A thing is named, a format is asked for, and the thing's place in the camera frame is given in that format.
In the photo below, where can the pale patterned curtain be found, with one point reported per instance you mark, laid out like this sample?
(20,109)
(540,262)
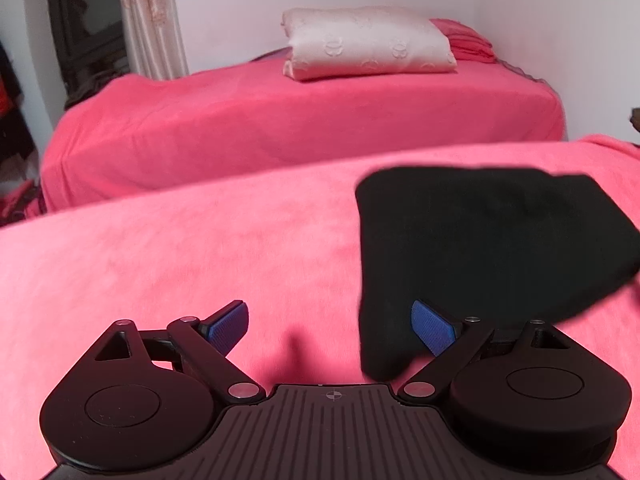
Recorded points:
(152,15)

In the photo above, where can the dark wooden cabinet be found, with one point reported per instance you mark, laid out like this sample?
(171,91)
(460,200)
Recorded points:
(85,25)

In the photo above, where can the black pants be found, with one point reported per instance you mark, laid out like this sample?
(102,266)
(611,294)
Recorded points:
(480,240)

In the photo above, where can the bed with pink cover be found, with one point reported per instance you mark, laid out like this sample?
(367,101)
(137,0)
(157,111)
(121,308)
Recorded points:
(280,120)

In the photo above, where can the rack of hanging clothes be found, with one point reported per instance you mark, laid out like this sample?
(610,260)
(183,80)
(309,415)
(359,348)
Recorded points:
(15,135)

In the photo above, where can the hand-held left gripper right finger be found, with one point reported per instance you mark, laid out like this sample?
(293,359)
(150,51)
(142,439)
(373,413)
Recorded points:
(432,330)

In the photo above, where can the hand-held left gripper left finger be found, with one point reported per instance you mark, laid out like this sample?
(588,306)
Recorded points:
(227,326)

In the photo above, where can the folded red cloth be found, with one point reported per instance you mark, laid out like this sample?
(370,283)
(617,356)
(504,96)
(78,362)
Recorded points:
(465,42)

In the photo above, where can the pale pink pillow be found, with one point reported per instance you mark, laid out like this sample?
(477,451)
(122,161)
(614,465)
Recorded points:
(365,42)

